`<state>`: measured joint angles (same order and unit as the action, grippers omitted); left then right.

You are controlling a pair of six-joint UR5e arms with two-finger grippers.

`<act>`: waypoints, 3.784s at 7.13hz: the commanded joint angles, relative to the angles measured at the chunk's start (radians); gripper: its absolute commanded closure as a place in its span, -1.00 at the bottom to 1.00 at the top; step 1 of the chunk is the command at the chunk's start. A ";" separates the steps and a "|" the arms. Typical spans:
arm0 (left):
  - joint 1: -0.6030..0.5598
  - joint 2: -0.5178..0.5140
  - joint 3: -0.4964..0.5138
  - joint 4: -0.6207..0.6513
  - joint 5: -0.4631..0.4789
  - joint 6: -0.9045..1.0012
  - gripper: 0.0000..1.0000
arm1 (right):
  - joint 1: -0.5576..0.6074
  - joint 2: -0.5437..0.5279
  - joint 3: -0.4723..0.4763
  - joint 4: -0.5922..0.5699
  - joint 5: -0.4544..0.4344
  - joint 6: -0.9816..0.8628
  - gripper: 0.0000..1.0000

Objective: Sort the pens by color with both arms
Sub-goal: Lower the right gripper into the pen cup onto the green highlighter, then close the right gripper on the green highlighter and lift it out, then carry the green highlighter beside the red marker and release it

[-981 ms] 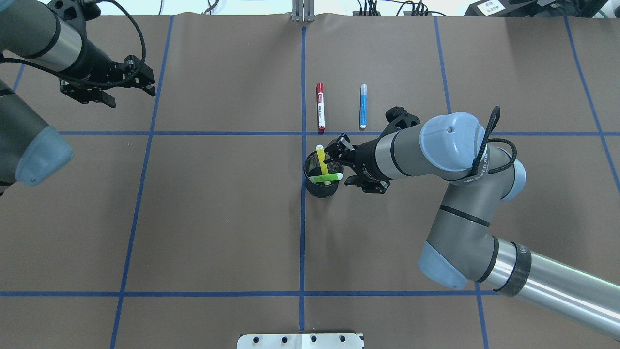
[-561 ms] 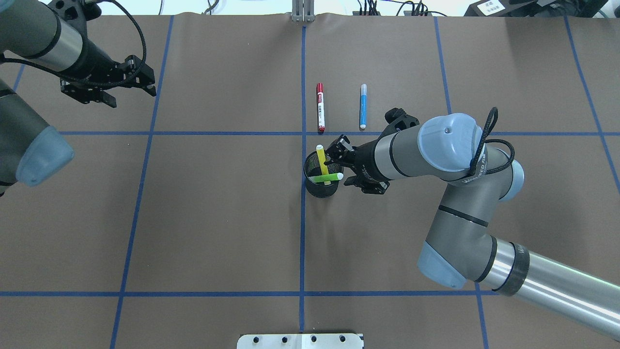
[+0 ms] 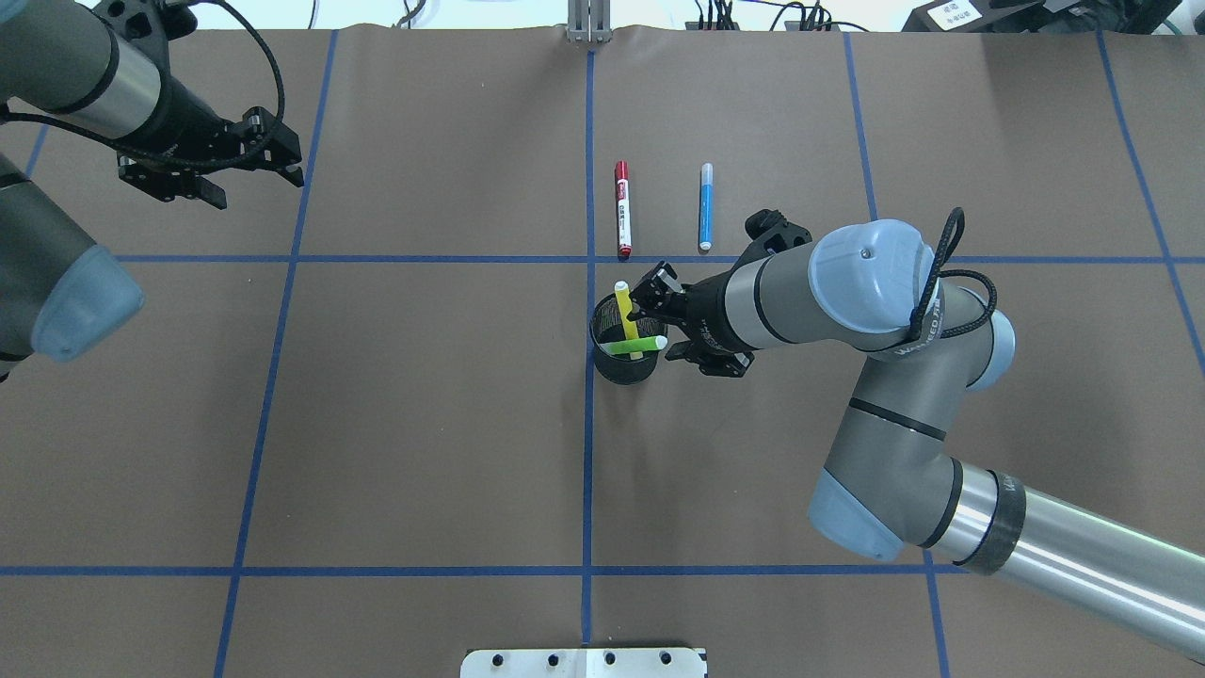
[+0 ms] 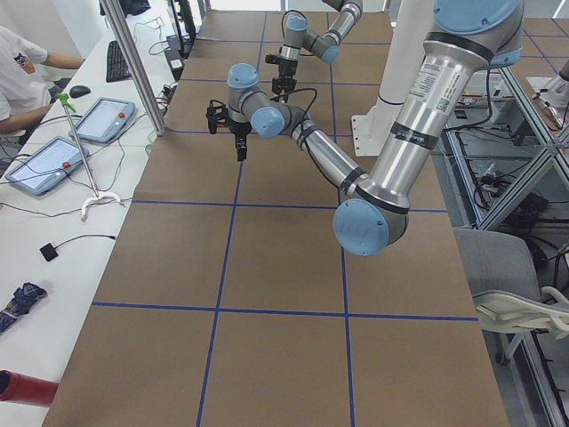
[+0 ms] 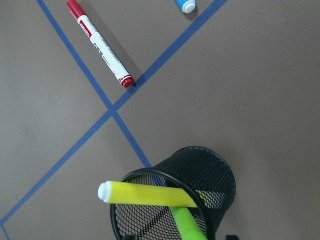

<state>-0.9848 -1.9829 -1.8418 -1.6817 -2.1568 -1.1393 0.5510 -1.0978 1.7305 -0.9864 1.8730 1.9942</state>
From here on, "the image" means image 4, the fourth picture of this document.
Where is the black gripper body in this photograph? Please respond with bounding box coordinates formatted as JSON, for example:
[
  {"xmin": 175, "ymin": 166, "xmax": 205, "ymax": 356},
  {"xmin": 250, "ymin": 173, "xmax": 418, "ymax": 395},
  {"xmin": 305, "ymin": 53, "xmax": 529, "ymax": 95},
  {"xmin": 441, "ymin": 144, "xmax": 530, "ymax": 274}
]
[
  {"xmin": 278, "ymin": 57, "xmax": 298, "ymax": 80},
  {"xmin": 227, "ymin": 117, "xmax": 252, "ymax": 139}
]

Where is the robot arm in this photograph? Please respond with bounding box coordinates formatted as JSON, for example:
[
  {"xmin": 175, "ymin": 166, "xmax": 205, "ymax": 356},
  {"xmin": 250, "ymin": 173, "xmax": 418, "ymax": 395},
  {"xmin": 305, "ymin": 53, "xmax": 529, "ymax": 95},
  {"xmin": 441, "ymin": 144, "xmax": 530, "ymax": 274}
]
[
  {"xmin": 227, "ymin": 1, "xmax": 524, "ymax": 256},
  {"xmin": 265, "ymin": 0, "xmax": 364, "ymax": 102}
]

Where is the black power adapter box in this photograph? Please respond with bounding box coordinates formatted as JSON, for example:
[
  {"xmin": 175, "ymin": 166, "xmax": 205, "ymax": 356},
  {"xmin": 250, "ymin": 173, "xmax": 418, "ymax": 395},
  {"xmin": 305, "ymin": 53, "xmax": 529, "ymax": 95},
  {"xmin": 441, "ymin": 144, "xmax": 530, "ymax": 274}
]
[{"xmin": 164, "ymin": 48, "xmax": 185, "ymax": 82}]

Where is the far teach pendant tablet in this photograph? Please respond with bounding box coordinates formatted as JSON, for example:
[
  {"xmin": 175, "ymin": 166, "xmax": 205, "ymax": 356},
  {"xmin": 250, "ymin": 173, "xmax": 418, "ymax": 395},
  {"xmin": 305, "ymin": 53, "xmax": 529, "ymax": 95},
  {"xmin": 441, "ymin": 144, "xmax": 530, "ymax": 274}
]
[{"xmin": 76, "ymin": 97, "xmax": 135, "ymax": 144}]

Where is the teach pendant tablet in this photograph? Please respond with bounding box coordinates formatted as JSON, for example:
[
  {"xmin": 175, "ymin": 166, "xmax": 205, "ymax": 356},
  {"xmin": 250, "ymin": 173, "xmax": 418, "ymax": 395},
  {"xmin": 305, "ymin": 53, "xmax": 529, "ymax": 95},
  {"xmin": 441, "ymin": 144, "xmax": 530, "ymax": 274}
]
[
  {"xmin": 76, "ymin": 97, "xmax": 135, "ymax": 144},
  {"xmin": 5, "ymin": 136, "xmax": 83, "ymax": 196}
]

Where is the black keyboard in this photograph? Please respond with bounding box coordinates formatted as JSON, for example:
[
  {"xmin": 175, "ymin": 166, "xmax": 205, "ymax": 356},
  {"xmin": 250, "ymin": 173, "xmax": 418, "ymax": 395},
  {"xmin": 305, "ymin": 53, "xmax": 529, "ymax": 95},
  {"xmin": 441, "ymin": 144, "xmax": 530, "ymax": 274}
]
[{"xmin": 106, "ymin": 40, "xmax": 131, "ymax": 83}]

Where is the black computer mouse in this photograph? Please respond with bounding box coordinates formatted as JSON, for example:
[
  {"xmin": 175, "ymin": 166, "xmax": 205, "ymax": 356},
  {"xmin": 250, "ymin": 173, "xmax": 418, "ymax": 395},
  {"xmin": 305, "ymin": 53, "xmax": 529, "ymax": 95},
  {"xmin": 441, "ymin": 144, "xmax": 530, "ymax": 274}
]
[{"xmin": 68, "ymin": 85, "xmax": 91, "ymax": 99}]

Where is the reacher grabber tool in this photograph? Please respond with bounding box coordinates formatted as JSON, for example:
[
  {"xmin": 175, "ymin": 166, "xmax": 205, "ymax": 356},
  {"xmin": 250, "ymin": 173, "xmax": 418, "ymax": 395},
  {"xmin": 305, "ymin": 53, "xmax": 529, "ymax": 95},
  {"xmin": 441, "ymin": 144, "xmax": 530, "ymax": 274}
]
[{"xmin": 56, "ymin": 93, "xmax": 122, "ymax": 222}]

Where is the near teach pendant tablet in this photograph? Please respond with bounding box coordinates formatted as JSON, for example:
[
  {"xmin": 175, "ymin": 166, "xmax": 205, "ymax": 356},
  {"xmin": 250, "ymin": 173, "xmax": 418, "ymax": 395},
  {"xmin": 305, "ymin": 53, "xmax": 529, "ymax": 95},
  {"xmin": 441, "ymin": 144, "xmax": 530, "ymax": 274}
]
[{"xmin": 5, "ymin": 136, "xmax": 83, "ymax": 196}]

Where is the seated person in white shirt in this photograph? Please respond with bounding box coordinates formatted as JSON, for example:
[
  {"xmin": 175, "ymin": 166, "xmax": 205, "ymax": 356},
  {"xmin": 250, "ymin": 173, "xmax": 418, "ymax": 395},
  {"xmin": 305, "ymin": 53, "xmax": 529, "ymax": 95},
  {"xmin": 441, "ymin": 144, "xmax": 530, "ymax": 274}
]
[{"xmin": 1, "ymin": 27, "xmax": 84, "ymax": 135}]

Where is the small black square device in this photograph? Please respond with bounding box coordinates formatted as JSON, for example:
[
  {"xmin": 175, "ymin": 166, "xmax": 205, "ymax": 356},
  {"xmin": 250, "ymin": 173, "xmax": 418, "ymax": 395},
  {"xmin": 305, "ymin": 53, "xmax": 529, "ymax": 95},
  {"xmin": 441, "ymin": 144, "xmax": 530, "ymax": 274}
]
[{"xmin": 39, "ymin": 243, "xmax": 59, "ymax": 262}]

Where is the folded blue umbrella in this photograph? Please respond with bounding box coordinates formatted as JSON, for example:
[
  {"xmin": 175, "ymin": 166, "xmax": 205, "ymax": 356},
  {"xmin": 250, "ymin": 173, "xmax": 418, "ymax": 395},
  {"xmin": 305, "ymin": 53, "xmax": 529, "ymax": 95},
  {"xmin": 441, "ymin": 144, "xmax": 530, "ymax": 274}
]
[{"xmin": 1, "ymin": 282, "xmax": 48, "ymax": 334}]

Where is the white grey office chair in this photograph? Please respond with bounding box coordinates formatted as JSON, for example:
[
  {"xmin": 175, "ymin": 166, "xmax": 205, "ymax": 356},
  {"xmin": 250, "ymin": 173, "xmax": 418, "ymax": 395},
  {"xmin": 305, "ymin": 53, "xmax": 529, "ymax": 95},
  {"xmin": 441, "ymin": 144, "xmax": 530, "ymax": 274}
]
[{"xmin": 453, "ymin": 228, "xmax": 568, "ymax": 340}]

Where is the red cylinder bottle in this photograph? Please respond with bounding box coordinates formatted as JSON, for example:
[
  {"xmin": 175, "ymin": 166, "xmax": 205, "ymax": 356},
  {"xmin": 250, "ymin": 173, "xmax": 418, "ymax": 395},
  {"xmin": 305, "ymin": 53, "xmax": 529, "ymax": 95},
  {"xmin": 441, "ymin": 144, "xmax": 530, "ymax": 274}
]
[{"xmin": 1, "ymin": 370, "xmax": 59, "ymax": 407}]

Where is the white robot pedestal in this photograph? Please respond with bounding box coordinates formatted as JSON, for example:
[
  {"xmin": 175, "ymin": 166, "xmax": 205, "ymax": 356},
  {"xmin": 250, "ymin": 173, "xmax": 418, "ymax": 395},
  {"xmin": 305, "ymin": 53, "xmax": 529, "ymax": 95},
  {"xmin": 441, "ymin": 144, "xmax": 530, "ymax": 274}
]
[{"xmin": 351, "ymin": 0, "xmax": 434, "ymax": 157}]

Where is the aluminium frame post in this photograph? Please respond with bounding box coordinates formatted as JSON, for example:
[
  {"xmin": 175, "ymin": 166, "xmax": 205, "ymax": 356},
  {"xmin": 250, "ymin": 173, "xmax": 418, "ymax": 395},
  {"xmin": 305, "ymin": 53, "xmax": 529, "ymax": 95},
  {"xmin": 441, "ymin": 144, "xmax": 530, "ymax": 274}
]
[{"xmin": 100, "ymin": 0, "xmax": 165, "ymax": 136}]

